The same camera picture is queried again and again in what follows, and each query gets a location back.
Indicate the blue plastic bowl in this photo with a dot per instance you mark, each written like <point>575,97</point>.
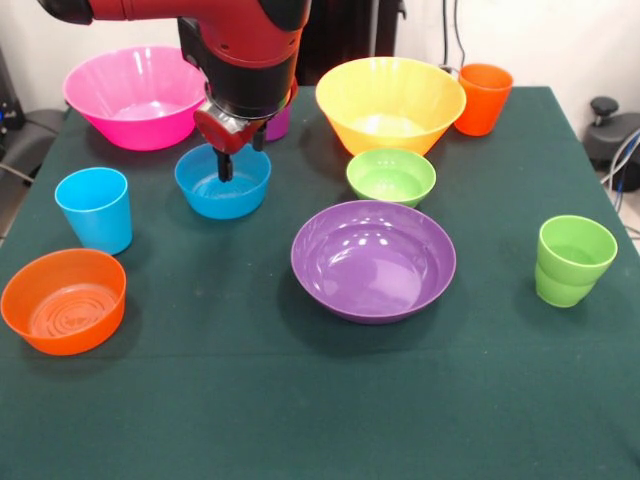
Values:
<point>225,205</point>

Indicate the dark green tablecloth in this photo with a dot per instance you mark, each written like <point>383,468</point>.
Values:
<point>250,400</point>

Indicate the grey chair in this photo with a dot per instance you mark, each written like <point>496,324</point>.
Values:
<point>30,135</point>

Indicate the pink plastic bowl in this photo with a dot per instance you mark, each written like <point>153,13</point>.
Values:
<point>140,125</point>

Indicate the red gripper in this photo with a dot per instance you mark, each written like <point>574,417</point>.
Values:
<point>215,132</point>

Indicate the green plastic cup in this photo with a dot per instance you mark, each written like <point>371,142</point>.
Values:
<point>570,285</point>

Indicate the yellow plastic bowl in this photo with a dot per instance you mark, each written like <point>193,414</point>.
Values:
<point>390,100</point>

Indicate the orange plastic bowl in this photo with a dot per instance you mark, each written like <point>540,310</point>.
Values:
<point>65,330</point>

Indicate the dark equipment box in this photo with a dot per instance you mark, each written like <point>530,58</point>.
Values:
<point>7,115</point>

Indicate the purple plastic cup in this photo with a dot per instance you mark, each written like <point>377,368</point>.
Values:
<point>280,125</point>

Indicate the green plastic bowl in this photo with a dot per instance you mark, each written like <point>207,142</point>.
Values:
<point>390,175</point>

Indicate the purple plastic bowl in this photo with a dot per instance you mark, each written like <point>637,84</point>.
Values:
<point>375,265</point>

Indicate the orange plastic cup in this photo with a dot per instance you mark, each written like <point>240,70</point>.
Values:
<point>482,110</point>

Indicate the blue plastic cup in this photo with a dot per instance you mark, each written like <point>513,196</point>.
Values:
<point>100,225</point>

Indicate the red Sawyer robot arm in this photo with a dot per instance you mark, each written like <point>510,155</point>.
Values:
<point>240,40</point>

